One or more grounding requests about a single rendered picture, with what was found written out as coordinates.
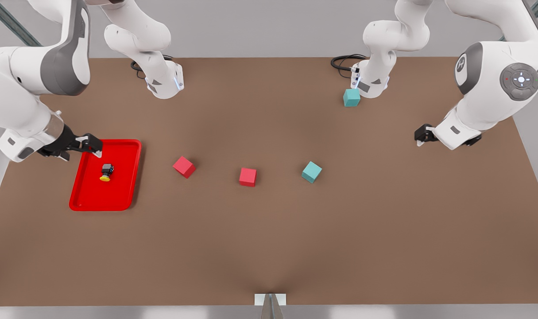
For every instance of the teal cube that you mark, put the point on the teal cube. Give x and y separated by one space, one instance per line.
351 98
311 172

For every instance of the red cube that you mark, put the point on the red cube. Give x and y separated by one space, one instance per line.
248 177
184 167

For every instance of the red plastic tray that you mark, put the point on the red plastic tray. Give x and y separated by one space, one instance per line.
118 190

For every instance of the silver frame post with foot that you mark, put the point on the silver frame post with foot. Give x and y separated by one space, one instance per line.
270 305

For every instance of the small black yellow toy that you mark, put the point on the small black yellow toy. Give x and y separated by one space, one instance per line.
106 172

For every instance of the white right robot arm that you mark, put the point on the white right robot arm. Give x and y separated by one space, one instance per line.
25 75

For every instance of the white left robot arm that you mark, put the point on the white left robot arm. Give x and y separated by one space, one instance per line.
485 97

